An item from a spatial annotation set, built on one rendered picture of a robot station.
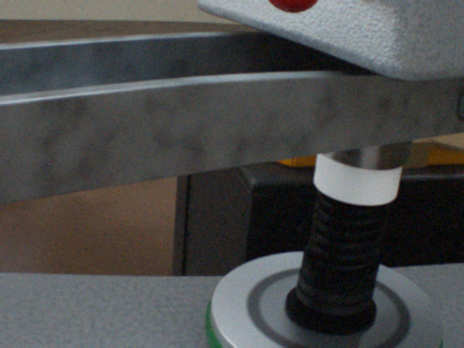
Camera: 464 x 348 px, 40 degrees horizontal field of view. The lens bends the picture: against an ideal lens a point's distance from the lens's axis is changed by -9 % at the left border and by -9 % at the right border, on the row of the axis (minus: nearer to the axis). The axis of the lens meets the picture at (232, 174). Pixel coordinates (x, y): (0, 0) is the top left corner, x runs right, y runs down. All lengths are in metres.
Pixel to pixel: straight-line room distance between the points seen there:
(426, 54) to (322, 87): 0.07
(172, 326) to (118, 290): 0.08
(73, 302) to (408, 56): 0.44
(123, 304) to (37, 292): 0.09
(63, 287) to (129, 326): 0.10
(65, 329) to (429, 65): 0.42
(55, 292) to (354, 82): 0.41
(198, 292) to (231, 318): 0.14
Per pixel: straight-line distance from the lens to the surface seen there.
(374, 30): 0.37
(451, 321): 0.73
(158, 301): 0.69
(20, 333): 0.64
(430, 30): 0.37
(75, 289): 0.70
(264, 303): 0.59
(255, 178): 1.14
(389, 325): 0.59
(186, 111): 0.34
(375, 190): 0.51
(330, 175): 0.51
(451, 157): 1.36
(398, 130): 0.46
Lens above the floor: 1.19
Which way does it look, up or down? 23 degrees down
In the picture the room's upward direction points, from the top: 6 degrees clockwise
